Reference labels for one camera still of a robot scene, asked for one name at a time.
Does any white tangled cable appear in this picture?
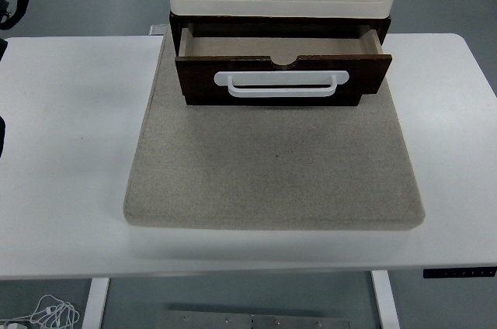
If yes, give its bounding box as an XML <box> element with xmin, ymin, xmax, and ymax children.
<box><xmin>0</xmin><ymin>294</ymin><xmax>82</xmax><ymax>329</ymax></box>

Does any dark wooden drawer housing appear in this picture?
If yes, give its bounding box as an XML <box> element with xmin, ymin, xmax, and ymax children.
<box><xmin>169</xmin><ymin>12</ymin><xmax>391</xmax><ymax>108</ymax></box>

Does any white drawer handle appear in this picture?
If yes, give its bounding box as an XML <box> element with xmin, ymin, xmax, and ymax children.
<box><xmin>213</xmin><ymin>70</ymin><xmax>350</xmax><ymax>98</ymax></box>

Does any grey metal plate with screws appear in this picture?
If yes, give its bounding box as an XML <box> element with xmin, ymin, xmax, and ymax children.
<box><xmin>157</xmin><ymin>310</ymin><xmax>352</xmax><ymax>329</ymax></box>

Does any beige fabric mat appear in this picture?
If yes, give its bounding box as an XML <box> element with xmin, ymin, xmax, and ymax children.
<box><xmin>122</xmin><ymin>26</ymin><xmax>427</xmax><ymax>232</ymax></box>

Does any black table control panel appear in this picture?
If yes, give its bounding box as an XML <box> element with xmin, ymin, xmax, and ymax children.
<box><xmin>422</xmin><ymin>267</ymin><xmax>497</xmax><ymax>279</ymax></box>

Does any white table leg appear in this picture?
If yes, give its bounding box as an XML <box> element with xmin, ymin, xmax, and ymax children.
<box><xmin>370</xmin><ymin>269</ymin><xmax>401</xmax><ymax>329</ymax></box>
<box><xmin>81</xmin><ymin>278</ymin><xmax>112</xmax><ymax>329</ymax></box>

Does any dark wooden drawer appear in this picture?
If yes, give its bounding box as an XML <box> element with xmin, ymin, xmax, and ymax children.
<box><xmin>174</xmin><ymin>22</ymin><xmax>393</xmax><ymax>97</ymax></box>

